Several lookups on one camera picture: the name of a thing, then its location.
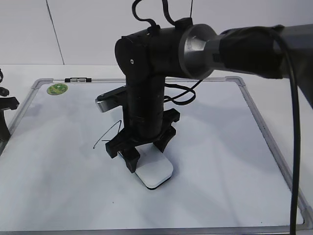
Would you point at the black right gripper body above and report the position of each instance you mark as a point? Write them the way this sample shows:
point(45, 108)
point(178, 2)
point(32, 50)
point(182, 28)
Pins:
point(140, 133)

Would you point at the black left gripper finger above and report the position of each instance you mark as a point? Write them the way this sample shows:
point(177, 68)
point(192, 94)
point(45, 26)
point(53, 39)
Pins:
point(4, 131)

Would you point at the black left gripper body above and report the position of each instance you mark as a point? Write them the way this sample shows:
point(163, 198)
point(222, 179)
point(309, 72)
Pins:
point(7, 103)

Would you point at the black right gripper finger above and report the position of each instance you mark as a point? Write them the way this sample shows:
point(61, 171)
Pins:
point(165, 138)
point(131, 157)

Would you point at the white eraser with black felt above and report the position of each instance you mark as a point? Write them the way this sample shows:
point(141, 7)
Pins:
point(152, 170)

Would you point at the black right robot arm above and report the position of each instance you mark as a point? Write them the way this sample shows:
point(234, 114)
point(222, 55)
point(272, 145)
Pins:
point(194, 51)

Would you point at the round green magnet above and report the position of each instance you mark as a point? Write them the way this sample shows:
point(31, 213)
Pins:
point(57, 89)

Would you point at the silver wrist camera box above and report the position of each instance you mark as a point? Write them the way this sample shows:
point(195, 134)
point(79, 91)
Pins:
point(111, 99)

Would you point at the white board with grey frame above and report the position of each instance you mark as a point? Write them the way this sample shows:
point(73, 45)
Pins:
point(56, 177)

